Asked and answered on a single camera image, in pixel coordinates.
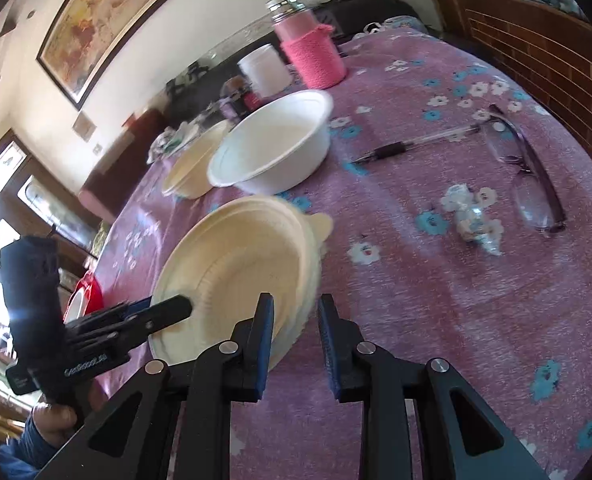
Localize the wooden glass door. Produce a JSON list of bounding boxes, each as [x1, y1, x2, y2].
[[0, 130, 102, 421]]

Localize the pink bottle with knit sleeve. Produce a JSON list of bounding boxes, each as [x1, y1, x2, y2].
[[266, 0, 349, 90]]

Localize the crumpled clear plastic wrapper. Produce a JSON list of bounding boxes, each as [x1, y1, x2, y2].
[[438, 185, 504, 257]]

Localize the purple framed eyeglasses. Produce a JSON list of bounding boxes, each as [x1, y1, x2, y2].
[[473, 104, 567, 235]]

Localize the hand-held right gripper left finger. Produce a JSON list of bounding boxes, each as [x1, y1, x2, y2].
[[36, 292, 277, 480]]

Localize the white container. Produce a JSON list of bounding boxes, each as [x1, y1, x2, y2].
[[237, 43, 293, 100]]

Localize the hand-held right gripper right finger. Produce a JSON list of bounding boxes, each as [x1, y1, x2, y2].
[[317, 293, 551, 480]]

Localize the white cloth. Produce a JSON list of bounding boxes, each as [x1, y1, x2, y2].
[[148, 120, 201, 161]]

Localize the white bowl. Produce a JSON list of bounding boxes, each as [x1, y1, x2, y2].
[[207, 89, 335, 196]]

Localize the clear ballpoint pen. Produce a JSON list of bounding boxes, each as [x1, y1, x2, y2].
[[351, 124, 481, 165]]

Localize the large framed painting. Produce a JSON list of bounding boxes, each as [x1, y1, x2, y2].
[[36, 0, 217, 111]]

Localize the framed wall plaque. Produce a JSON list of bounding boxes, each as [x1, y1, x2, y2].
[[72, 112, 97, 143]]

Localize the brown armchair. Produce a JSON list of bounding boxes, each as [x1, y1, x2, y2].
[[78, 107, 169, 223]]

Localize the cream bowl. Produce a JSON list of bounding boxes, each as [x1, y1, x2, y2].
[[161, 120, 231, 200], [148, 195, 334, 376]]

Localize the wooden slatted furniture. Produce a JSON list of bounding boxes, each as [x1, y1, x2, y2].
[[416, 0, 592, 196]]

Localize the purple floral tablecloth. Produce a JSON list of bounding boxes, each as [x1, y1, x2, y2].
[[93, 15, 592, 480]]

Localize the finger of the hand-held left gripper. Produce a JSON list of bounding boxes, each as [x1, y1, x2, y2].
[[66, 294, 195, 357], [83, 297, 153, 322]]

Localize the person's left hand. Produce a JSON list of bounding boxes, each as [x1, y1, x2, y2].
[[31, 379, 105, 450]]

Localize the red plastic plate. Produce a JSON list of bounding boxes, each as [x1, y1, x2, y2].
[[63, 270, 104, 326]]

